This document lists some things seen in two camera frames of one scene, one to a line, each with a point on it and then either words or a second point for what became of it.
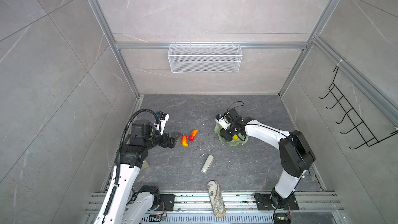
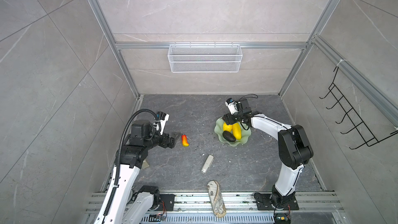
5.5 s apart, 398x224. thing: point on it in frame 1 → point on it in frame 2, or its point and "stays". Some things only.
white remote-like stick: x=207 y=164 stays
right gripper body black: x=228 y=133 → x=233 y=118
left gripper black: x=165 y=143 stays
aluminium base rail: x=240 y=204 stays
